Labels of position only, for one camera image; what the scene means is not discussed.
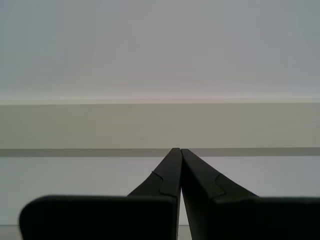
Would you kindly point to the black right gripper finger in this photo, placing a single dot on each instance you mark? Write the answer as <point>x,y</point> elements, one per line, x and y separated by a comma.
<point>112,217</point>
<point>237,217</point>

